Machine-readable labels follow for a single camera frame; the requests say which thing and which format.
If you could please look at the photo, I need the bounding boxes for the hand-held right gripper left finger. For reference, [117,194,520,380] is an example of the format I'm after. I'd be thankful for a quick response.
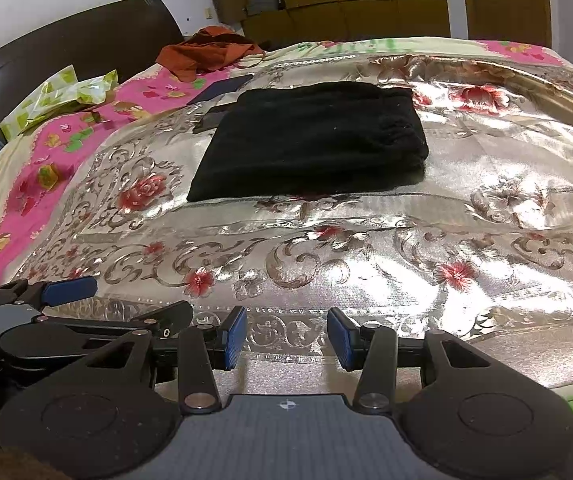
[66,306,248,415]

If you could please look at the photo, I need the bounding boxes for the black phone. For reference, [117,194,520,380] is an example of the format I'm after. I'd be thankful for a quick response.
[192,102,240,135]

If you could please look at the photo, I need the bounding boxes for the grey storage box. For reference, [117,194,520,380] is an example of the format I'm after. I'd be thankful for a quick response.
[245,0,282,16]

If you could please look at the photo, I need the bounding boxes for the wooden door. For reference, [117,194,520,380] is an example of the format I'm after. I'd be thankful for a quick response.
[459,0,552,48]

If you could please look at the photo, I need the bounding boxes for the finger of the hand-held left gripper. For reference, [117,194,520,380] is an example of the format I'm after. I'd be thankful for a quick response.
[0,276,98,311]
[66,301,193,356]

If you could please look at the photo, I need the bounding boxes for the pink floral bed sheet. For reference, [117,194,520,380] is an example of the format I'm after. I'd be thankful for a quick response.
[0,35,565,296]

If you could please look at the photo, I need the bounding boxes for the orange red cloth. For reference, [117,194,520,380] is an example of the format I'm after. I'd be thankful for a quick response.
[155,26,264,82]

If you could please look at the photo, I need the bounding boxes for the silver floral satin bedspread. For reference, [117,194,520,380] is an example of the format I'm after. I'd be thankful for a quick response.
[4,52,573,391]

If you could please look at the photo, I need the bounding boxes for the black pants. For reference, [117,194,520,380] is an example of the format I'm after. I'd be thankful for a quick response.
[186,81,430,203]

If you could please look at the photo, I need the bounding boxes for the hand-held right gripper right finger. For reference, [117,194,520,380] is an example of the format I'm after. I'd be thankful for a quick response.
[327,307,515,415]

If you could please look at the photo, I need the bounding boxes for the dark brown headboard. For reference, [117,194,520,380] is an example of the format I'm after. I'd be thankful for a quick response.
[0,0,184,153]

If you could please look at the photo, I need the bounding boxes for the green white checked bag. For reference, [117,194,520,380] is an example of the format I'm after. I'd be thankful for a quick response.
[0,65,118,141]

